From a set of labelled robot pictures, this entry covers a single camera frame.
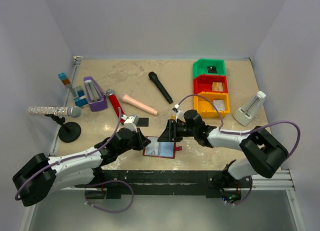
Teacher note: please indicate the glitter silver microphone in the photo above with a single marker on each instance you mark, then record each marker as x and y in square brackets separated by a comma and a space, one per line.
[73, 112]

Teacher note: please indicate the black microphone stand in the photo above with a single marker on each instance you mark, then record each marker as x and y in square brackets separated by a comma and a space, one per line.
[68, 131]

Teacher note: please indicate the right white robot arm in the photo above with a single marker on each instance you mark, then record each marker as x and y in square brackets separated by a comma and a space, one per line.
[264, 154]

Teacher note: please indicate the red leather card holder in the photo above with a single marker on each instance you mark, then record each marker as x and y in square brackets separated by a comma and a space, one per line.
[166, 149]

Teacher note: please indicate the grey card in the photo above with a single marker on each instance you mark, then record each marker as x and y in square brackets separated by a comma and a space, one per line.
[143, 122]
[219, 104]

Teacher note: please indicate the pink microphone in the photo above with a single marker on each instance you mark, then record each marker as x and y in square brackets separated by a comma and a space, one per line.
[129, 100]

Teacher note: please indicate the blue toy brick tower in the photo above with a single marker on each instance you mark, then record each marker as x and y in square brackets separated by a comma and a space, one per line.
[77, 92]

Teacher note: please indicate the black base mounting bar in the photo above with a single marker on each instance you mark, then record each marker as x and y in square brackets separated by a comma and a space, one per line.
[206, 183]

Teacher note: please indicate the grey card in yellow bin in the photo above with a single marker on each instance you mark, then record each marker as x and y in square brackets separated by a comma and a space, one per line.
[219, 104]

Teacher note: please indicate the black card in green bin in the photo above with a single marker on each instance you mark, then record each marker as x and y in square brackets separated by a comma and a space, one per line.
[211, 69]

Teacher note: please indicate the green storage bin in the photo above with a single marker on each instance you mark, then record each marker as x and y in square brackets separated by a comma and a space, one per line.
[200, 67]

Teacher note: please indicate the tan card in red bin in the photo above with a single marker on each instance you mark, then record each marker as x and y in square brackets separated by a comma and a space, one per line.
[218, 87]

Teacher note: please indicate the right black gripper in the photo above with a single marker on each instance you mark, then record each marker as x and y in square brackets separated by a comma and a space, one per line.
[168, 134]

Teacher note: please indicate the silver VIP card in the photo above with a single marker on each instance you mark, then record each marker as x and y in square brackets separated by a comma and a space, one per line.
[152, 149]

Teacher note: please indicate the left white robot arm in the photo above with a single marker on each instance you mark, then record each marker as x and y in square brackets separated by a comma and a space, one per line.
[41, 174]

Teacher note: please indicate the purple metronome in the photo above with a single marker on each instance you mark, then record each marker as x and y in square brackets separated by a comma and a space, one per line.
[95, 95]

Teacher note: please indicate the red microphone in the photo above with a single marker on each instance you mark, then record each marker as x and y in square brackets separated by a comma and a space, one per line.
[110, 93]

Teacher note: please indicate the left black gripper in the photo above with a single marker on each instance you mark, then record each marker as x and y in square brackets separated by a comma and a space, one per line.
[144, 140]

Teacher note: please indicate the yellow storage bin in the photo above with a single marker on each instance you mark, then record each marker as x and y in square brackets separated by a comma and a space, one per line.
[205, 109]

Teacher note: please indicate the black microphone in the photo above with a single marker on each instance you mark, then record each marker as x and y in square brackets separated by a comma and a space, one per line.
[154, 78]

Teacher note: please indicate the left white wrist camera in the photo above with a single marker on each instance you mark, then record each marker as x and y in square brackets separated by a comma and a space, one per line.
[130, 122]

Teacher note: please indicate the red storage bin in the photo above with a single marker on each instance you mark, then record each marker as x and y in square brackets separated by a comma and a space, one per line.
[203, 83]

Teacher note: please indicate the white metronome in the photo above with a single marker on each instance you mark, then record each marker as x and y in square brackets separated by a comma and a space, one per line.
[248, 111]

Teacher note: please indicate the left aluminium frame rail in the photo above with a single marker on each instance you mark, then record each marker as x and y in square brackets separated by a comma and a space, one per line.
[72, 77]

